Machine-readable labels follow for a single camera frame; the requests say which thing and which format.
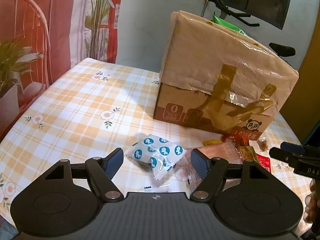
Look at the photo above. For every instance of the small white blue-dotted packet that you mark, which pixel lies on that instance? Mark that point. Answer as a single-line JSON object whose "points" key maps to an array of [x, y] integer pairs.
{"points": [[160, 165]]}

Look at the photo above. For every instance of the printed backdrop cloth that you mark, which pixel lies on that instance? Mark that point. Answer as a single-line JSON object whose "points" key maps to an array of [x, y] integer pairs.
{"points": [[62, 17]]}

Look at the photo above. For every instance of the wooden door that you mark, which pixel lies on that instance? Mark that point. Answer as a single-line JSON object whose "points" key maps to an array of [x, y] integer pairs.
{"points": [[310, 80]]}

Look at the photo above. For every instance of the pink transparent snack packet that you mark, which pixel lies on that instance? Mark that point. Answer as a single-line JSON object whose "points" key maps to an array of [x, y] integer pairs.
{"points": [[220, 151]]}

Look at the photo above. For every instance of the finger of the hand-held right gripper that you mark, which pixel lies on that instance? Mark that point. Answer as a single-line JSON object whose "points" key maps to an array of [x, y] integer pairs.
{"points": [[282, 155], [291, 146]]}

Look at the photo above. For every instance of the yellow checked tablecloth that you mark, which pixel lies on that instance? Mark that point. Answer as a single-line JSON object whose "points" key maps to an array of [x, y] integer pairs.
{"points": [[75, 105]]}

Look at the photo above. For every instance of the metal pole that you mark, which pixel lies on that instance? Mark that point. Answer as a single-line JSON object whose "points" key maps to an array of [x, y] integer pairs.
{"points": [[205, 7]]}

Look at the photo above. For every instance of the large white blue-dotted packet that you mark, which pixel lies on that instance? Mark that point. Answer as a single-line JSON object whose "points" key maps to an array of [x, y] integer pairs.
{"points": [[150, 147]]}

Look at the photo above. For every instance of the black exercise bike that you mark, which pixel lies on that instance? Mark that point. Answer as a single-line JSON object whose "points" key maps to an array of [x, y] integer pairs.
{"points": [[282, 49]]}

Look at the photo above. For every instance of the dark framed window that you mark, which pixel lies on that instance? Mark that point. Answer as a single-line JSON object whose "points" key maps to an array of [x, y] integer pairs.
{"points": [[265, 0]]}

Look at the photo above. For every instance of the cardboard box with plastic liner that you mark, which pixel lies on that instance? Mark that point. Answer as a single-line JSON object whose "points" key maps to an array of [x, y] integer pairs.
{"points": [[212, 67]]}

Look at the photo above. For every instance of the small red snack packet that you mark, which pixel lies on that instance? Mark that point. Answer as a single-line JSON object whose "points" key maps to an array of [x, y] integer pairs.
{"points": [[263, 162]]}

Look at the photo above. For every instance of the brown candy clear wrapper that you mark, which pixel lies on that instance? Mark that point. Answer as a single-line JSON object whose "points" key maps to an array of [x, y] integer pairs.
{"points": [[263, 145]]}

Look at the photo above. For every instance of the person's right hand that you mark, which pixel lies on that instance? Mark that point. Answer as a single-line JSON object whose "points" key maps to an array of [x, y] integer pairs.
{"points": [[310, 205]]}

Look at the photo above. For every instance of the red green snack packet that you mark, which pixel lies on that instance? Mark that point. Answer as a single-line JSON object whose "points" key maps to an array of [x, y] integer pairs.
{"points": [[246, 152]]}

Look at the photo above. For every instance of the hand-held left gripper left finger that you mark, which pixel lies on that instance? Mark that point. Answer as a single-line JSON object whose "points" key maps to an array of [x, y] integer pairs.
{"points": [[113, 162]]}

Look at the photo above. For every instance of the clear wrapper packet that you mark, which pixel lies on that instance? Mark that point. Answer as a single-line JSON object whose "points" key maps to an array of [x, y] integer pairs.
{"points": [[155, 189]]}

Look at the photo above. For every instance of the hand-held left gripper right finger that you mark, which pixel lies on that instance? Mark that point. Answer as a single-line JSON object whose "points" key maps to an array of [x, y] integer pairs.
{"points": [[198, 162]]}

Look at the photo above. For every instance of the small yellow packet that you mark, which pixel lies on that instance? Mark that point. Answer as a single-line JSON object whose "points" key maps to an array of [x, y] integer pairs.
{"points": [[212, 143]]}

